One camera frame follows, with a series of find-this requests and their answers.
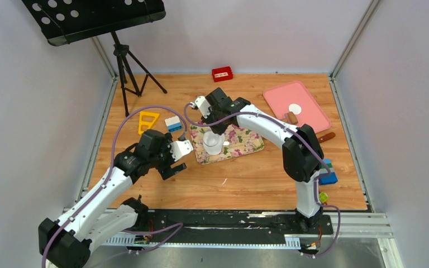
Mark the floral yellow tray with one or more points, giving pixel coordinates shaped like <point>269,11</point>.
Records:
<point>237,142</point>

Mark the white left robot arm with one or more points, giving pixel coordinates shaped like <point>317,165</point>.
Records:
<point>70,240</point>

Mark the white dough ball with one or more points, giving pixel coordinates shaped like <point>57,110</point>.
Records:
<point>213,147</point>

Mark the black music stand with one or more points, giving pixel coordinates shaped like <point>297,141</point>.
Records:
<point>66,22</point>

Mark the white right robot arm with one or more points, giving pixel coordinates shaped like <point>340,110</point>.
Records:
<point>301,152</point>

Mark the metal scraper wooden handle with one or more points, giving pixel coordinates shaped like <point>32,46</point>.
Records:
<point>326,137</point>

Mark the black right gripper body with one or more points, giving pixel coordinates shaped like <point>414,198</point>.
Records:
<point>214,115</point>

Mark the wooden rolling pin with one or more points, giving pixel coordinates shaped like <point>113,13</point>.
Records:
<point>290,118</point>

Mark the pink tray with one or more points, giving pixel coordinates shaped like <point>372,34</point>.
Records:
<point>295,98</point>

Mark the small green toy block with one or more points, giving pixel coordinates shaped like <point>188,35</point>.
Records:
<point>323,197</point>

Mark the white and blue toy block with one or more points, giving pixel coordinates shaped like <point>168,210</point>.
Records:
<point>173,124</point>

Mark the yellow triangular toy block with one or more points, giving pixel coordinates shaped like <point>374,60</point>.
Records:
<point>147,121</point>

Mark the blue green stacked blocks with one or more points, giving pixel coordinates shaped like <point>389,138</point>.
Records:
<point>327,178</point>

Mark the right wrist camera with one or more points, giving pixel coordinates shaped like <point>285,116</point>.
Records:
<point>203,106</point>

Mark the red toy block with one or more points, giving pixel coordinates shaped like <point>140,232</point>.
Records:
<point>222,74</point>

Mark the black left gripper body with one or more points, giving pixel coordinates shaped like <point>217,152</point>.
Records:
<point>162,161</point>

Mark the flat white dough wrapper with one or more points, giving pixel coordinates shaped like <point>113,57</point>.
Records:
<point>295,108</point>

